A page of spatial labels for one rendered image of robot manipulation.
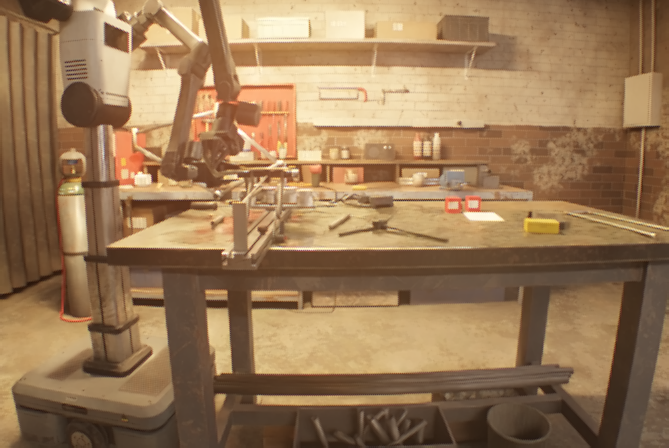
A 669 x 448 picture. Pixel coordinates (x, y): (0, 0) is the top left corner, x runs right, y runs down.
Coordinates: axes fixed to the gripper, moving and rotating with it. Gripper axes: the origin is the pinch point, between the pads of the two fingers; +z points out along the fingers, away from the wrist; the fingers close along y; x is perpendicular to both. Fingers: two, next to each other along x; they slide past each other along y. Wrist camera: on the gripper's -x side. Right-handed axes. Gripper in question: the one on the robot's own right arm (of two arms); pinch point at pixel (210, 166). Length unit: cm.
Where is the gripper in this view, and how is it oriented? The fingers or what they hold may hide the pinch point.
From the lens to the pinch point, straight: 111.7
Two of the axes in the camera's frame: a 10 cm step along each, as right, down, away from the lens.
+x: -2.4, -4.0, -8.9
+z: -1.4, 9.2, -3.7
